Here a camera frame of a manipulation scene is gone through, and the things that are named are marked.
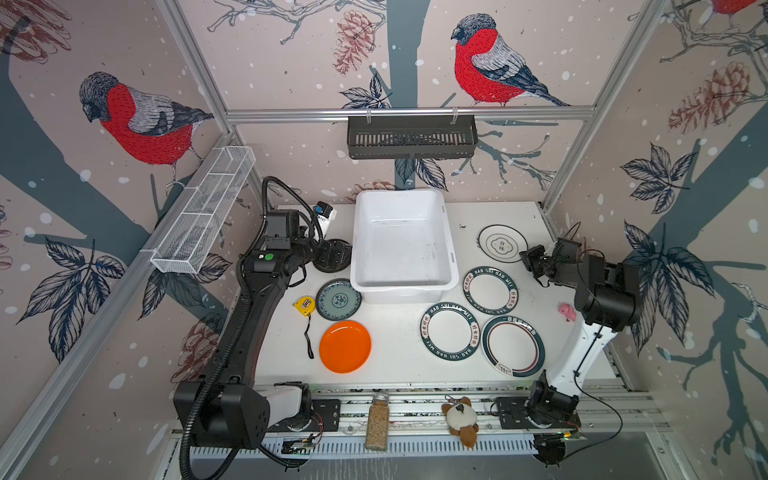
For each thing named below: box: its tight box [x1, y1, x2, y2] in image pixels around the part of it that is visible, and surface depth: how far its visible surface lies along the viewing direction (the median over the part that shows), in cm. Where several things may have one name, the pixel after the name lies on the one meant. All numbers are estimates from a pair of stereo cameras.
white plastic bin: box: [350, 189, 459, 304], surface depth 107 cm
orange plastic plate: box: [319, 320, 372, 374], surface depth 85 cm
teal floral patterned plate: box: [316, 278, 362, 321], surface depth 96 cm
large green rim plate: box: [420, 302, 481, 361], surface depth 89 cm
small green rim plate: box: [462, 266, 519, 315], surface depth 99 cm
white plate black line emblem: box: [477, 224, 529, 263], surface depth 112 cm
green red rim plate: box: [480, 315, 546, 378], surface depth 87 cm
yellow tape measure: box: [293, 296, 316, 359], surface depth 94 cm
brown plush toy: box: [441, 396, 479, 448], surface depth 72 cm
